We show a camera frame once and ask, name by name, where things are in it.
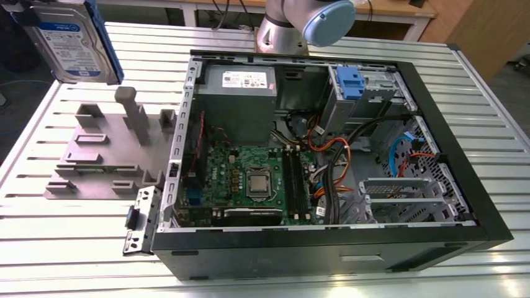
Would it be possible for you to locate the black RAM slot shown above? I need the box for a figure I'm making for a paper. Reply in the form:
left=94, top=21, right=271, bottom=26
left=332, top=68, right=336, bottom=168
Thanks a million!
left=291, top=145, right=315, bottom=222
left=280, top=145, right=301, bottom=222

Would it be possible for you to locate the orange power wire bundle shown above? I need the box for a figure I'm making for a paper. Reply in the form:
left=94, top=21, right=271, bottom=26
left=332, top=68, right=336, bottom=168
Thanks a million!
left=308, top=136, right=353, bottom=199

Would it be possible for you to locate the black PC case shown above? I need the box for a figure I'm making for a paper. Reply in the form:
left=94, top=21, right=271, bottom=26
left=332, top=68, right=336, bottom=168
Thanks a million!
left=150, top=48, right=514, bottom=282

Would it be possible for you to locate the grey parts rack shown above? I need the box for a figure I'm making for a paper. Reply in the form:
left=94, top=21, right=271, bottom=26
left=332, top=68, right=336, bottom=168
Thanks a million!
left=42, top=86, right=178, bottom=202

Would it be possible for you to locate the red data wire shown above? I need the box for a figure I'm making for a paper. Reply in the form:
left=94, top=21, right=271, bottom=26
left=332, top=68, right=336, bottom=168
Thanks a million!
left=407, top=151, right=439, bottom=168

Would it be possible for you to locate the metal optical drive cage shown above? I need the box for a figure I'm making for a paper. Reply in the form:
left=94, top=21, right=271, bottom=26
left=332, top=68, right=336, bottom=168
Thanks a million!
left=320, top=63, right=417, bottom=134

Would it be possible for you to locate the blue data wire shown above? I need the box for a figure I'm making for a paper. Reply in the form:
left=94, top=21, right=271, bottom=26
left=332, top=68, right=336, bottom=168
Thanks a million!
left=388, top=132, right=423, bottom=179

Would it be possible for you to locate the wooden desk white frame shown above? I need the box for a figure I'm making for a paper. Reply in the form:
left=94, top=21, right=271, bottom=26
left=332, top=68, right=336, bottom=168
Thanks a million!
left=94, top=0, right=265, bottom=29
left=355, top=0, right=439, bottom=43

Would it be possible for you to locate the CPU socket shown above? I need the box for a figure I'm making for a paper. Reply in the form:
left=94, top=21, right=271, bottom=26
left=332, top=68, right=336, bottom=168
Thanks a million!
left=243, top=166, right=277, bottom=203

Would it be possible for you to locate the silver CPU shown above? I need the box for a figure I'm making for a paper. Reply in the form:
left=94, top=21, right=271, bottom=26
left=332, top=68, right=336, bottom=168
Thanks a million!
left=247, top=174, right=269, bottom=191

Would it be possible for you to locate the blue plastic drive latch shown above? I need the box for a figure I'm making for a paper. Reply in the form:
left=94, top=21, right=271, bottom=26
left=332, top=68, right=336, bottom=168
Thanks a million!
left=336, top=66, right=365, bottom=101

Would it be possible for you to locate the grey power supply unit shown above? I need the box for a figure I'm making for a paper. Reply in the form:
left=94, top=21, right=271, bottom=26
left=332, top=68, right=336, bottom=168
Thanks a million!
left=193, top=65, right=277, bottom=147

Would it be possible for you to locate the metal disk bay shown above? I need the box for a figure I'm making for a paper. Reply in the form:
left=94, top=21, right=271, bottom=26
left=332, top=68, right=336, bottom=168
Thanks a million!
left=357, top=176, right=468, bottom=225

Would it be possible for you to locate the green RAM stick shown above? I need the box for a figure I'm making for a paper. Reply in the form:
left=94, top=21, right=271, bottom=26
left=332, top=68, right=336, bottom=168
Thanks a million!
left=73, top=167, right=121, bottom=174

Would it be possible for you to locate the thin red wire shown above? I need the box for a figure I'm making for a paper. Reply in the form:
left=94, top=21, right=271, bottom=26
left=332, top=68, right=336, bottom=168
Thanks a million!
left=188, top=110, right=207, bottom=179

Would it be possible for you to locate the black cable bundle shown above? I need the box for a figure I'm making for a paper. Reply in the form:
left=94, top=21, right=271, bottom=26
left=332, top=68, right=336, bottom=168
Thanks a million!
left=321, top=114, right=415, bottom=224

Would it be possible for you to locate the brown wooden cabinet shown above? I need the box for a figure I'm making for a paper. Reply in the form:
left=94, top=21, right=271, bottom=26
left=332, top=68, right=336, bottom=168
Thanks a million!
left=417, top=0, right=530, bottom=81

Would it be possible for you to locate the green motherboard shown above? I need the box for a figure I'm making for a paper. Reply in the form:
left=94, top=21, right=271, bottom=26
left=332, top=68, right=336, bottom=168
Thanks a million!
left=181, top=145, right=328, bottom=226

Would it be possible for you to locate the black chair caster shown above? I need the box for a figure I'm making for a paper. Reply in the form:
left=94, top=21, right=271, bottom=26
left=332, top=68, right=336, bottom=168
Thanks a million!
left=507, top=55, right=530, bottom=69

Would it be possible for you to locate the black graphics card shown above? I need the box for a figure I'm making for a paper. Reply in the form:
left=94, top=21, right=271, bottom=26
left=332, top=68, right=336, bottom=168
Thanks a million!
left=211, top=207, right=285, bottom=227

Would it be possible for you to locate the blue floor cable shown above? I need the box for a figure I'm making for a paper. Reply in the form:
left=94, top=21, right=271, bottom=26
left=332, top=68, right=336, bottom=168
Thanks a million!
left=0, top=79, right=57, bottom=89

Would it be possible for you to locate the hard disk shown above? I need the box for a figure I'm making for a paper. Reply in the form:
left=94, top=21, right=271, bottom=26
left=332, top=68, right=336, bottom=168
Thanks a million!
left=6, top=0, right=125, bottom=86

